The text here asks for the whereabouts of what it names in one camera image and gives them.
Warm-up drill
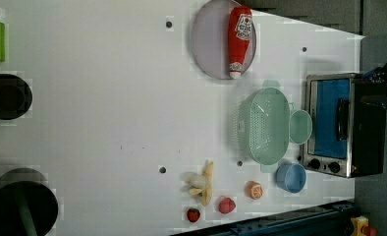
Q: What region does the mint green plastic strainer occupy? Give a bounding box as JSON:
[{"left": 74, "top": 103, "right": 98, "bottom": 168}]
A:
[{"left": 232, "top": 81, "right": 290, "bottom": 173}]

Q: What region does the plush peeled banana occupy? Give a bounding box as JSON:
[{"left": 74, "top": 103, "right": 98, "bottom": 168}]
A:
[{"left": 182, "top": 160, "right": 214, "bottom": 207}]

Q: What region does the grey round plate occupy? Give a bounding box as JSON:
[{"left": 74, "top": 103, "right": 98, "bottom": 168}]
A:
[{"left": 191, "top": 0, "right": 256, "bottom": 80}]

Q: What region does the plush orange half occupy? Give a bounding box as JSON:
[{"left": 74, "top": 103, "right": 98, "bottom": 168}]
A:
[{"left": 246, "top": 181, "right": 264, "bottom": 200}]

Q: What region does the red plush strawberry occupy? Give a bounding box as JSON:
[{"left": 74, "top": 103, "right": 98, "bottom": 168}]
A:
[{"left": 187, "top": 207, "right": 200, "bottom": 223}]

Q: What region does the red plush ketchup bottle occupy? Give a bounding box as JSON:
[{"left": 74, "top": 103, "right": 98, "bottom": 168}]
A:
[{"left": 228, "top": 6, "right": 252, "bottom": 79}]

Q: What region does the blue cup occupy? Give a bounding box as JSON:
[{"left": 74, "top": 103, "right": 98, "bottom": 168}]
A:
[{"left": 276, "top": 163, "right": 306, "bottom": 194}]

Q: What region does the black toaster oven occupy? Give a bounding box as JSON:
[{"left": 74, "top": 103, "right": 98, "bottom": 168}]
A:
[{"left": 301, "top": 73, "right": 387, "bottom": 178}]

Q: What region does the black round base upper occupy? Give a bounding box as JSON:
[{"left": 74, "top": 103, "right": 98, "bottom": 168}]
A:
[{"left": 0, "top": 74, "right": 32, "bottom": 120}]

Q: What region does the black round base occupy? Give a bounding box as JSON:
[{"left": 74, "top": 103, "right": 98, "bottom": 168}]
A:
[
  {"left": 0, "top": 167, "right": 59, "bottom": 236},
  {"left": 0, "top": 74, "right": 32, "bottom": 120}
]

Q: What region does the black round base lower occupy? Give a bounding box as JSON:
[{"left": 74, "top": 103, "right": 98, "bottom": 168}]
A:
[{"left": 0, "top": 167, "right": 59, "bottom": 236}]

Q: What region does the blue metal frame rail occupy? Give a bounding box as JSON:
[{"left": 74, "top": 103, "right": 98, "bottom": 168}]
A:
[{"left": 174, "top": 201, "right": 360, "bottom": 236}]

